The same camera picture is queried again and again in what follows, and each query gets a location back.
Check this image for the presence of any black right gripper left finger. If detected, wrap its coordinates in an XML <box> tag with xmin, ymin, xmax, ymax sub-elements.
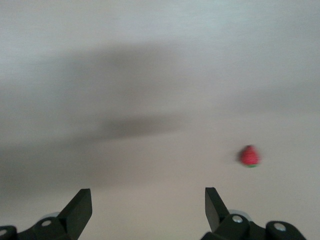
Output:
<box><xmin>0</xmin><ymin>188</ymin><xmax>93</xmax><ymax>240</ymax></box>

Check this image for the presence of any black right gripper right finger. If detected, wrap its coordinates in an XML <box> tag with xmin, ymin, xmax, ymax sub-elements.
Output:
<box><xmin>199</xmin><ymin>187</ymin><xmax>307</xmax><ymax>240</ymax></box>

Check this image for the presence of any red strawberry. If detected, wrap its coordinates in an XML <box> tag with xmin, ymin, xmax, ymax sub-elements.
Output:
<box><xmin>238</xmin><ymin>144</ymin><xmax>262</xmax><ymax>169</ymax></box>

